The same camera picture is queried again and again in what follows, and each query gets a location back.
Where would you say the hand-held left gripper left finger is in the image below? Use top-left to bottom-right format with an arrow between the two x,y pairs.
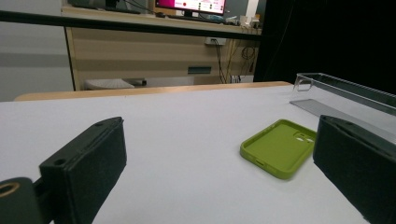
38,116 -> 128,224

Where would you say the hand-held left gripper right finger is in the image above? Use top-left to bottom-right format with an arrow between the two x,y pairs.
313,114 -> 396,224

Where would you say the clear plastic tray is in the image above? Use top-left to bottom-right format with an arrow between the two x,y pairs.
289,72 -> 396,144

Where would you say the white round floor device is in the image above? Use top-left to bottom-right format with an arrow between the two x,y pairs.
84,77 -> 135,91

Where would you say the wooden table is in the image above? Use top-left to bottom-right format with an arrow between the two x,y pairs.
13,80 -> 292,103

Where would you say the light wooden desk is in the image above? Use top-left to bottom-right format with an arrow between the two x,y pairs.
61,4 -> 263,91

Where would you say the black curtain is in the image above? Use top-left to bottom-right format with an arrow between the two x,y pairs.
253,0 -> 396,95

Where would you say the white cabinet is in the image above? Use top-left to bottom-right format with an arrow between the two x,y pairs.
0,0 -> 76,103

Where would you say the black metal crossbar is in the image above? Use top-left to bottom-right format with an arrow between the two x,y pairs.
0,9 -> 262,42

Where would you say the dark desk label plate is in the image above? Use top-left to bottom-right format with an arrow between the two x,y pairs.
187,65 -> 212,75

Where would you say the black desktop device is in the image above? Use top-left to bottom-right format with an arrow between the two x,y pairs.
67,0 -> 142,15

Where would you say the white power strip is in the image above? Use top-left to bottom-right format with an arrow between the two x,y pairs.
205,36 -> 227,47

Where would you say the black keyboard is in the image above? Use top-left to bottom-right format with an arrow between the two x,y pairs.
167,13 -> 226,24

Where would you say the computer monitor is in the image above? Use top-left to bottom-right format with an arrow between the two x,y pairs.
154,0 -> 227,18

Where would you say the coiled black cable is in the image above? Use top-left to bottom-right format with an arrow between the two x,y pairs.
241,46 -> 258,75

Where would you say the black hanging cable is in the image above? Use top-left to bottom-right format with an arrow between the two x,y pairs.
211,39 -> 228,84

